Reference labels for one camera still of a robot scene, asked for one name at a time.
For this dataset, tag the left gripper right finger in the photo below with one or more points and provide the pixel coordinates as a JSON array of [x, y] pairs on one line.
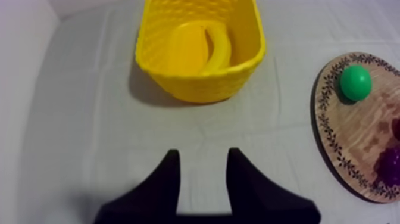
[[250, 194]]

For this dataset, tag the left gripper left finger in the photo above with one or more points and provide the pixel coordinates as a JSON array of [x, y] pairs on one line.
[[156, 194]]

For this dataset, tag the round wooden board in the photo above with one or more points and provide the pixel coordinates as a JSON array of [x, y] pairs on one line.
[[359, 131]]

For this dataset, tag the yellow toy banana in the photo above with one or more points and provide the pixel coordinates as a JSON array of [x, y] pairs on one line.
[[220, 50]]

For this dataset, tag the yellow plastic basket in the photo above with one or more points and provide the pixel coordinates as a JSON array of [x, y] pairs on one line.
[[200, 50]]

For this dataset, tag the purple toy grapes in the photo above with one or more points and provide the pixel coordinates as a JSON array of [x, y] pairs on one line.
[[390, 167]]

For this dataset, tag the green toy pear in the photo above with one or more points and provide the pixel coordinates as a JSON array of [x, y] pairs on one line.
[[355, 83]]

